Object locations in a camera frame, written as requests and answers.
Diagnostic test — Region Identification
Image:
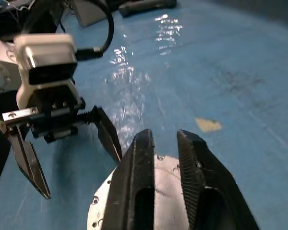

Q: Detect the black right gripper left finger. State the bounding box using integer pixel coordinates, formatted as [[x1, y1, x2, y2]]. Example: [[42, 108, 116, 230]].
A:
[[102, 128, 156, 230]]

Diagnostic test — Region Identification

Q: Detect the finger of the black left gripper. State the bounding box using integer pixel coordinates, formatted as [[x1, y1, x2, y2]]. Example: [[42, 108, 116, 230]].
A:
[[6, 122, 52, 200], [87, 105, 123, 166]]

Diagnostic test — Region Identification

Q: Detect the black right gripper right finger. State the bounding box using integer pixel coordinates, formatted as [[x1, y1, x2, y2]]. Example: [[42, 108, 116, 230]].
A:
[[176, 129, 260, 230]]

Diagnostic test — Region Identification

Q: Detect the silver round cover plate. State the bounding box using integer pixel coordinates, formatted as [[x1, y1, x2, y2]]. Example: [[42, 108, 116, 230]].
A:
[[86, 154, 191, 230]]

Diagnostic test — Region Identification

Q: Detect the tan paper patch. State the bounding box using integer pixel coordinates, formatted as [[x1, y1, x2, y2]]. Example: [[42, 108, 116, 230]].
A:
[[194, 116, 223, 133]]

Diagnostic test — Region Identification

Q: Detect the black background equipment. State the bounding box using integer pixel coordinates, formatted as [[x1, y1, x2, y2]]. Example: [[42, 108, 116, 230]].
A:
[[0, 0, 63, 43]]

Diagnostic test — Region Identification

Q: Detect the grey box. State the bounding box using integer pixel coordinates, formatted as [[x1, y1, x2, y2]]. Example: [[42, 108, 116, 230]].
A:
[[71, 0, 109, 27]]

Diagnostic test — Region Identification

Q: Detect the dark grey bar tool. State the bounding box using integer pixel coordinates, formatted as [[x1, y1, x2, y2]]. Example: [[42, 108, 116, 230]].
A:
[[118, 0, 177, 17]]

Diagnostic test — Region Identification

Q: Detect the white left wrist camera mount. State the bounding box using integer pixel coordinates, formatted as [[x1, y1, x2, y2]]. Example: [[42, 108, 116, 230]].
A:
[[13, 33, 78, 110]]

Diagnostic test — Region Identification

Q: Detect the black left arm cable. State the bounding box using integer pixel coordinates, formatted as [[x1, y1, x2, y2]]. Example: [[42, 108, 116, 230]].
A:
[[75, 0, 115, 60]]

